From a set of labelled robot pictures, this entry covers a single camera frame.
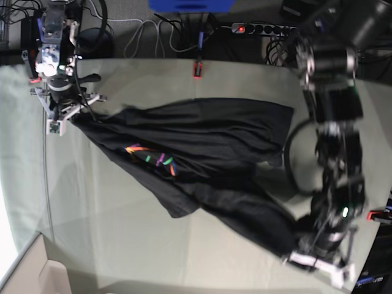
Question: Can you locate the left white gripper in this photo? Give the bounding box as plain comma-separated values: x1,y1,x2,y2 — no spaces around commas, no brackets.
281,226,358,288

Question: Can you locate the black power strip red switch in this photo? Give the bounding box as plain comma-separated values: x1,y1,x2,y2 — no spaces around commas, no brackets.
230,23,297,37

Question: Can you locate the orange-black table clamp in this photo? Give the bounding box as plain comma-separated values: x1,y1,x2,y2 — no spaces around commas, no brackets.
192,61,203,78
367,210,392,225
21,49,41,83

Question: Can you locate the blue box at top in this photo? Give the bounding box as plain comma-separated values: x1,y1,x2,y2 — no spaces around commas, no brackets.
148,0,234,13

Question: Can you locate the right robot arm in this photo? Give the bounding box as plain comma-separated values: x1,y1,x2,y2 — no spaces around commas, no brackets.
30,1,107,136

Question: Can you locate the white cable on floor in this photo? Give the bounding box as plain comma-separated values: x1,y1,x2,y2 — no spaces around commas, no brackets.
88,0,197,59

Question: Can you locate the grey-green table cloth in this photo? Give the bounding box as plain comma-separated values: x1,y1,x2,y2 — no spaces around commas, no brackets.
0,58,392,294

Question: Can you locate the beige bin at corner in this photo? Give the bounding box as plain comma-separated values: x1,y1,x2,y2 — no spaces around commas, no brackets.
1,232,72,294

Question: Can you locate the black round stool seat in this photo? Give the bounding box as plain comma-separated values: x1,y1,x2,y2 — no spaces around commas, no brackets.
77,28,115,61

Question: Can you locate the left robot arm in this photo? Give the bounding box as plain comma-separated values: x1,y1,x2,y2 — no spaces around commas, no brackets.
284,1,391,288

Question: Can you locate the middle orange-black table clamp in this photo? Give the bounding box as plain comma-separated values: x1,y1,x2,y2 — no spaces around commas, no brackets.
192,61,203,78

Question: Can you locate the black t-shirt with colourful print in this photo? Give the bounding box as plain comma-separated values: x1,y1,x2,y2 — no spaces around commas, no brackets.
72,98,296,257

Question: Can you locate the right orange-black table clamp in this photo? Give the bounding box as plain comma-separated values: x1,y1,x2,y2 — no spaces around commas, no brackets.
367,210,392,225

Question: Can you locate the left orange-black table clamp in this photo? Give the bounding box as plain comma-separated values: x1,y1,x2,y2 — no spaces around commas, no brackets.
21,49,41,83

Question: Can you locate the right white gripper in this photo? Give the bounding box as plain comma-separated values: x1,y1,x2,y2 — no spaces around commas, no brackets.
30,87,107,136

